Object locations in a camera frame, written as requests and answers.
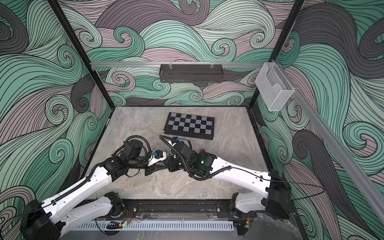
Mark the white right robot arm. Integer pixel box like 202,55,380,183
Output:
159,135,292,219

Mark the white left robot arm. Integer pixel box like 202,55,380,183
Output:
21,136,170,240

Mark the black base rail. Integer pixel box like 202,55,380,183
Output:
90,198,301,219

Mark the black wall shelf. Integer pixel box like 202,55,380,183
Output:
159,64,224,84

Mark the white ventilated front strip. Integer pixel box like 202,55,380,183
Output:
73,220,235,233

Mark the clear plastic wall bin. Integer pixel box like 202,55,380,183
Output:
255,62,295,112

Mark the black white chessboard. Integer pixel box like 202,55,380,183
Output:
164,112,215,140

